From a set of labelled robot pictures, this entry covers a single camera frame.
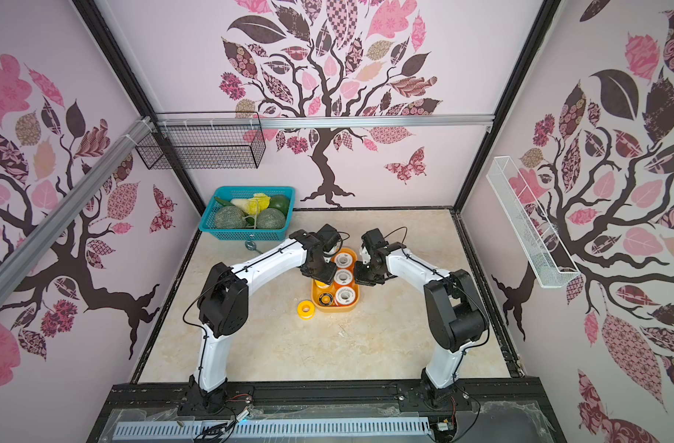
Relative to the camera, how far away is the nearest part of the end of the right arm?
691mm

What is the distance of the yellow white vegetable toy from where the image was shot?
3.68 feet

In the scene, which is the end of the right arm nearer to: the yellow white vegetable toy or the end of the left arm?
the end of the left arm
